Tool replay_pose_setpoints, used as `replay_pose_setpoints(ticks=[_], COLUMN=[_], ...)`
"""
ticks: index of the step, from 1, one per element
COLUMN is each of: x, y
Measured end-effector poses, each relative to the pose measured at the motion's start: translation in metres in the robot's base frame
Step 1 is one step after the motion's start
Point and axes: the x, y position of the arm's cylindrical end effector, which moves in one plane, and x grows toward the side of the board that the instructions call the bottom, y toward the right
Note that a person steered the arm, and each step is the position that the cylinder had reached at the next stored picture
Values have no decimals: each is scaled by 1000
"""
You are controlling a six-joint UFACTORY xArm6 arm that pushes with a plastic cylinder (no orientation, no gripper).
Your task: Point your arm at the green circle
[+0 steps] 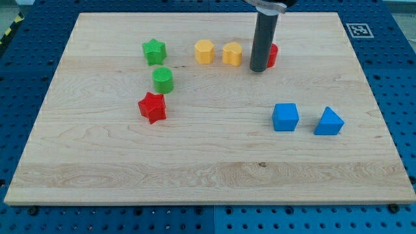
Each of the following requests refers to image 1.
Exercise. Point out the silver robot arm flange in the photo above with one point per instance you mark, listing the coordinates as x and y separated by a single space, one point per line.
272 7

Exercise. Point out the red star block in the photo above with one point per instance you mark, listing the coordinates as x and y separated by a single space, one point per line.
153 107

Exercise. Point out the green cylinder block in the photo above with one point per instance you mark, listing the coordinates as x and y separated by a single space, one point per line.
163 80

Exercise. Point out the wooden board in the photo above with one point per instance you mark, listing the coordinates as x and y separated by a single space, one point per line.
217 146

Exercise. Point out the yellow hexagon block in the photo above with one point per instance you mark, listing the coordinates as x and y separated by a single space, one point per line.
204 51

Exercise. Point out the yellow heart block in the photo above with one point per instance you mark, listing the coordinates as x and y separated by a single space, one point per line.
232 54

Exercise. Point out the blue cube block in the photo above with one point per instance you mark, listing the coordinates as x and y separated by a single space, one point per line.
285 117

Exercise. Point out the green star block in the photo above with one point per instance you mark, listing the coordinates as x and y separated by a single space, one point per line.
154 52

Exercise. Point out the red cylinder block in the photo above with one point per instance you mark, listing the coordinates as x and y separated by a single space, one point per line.
272 55

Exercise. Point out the blue triangle block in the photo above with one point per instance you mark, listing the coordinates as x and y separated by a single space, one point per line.
330 123

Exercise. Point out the white fiducial marker tag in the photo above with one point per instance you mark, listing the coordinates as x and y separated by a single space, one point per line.
359 30

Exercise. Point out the black board stop screw left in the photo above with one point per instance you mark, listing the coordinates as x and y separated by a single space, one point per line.
32 211

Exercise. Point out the black board stop screw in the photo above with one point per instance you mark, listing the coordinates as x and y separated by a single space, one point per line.
32 211
393 208

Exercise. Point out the black board stop screw right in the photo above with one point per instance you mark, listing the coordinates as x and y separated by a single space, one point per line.
393 208

